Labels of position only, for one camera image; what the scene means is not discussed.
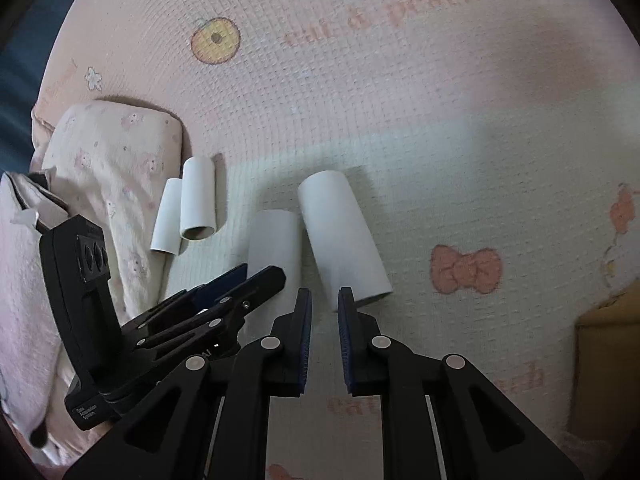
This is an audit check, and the small white cardboard tube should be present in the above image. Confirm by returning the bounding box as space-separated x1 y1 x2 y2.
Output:
180 156 217 240

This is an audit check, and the pink cat print blanket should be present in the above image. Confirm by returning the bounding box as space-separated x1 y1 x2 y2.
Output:
34 0 639 472

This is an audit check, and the pink bear print pillow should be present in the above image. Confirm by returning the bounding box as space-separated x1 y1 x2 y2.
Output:
42 101 182 323

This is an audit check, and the thin white cardboard tube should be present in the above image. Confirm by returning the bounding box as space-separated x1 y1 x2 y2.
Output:
151 178 182 256

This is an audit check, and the large white cardboard tube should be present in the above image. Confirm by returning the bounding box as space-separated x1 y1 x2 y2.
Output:
297 170 393 311

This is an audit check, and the brown cardboard box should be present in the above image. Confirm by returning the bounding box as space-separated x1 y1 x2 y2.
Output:
570 282 639 445

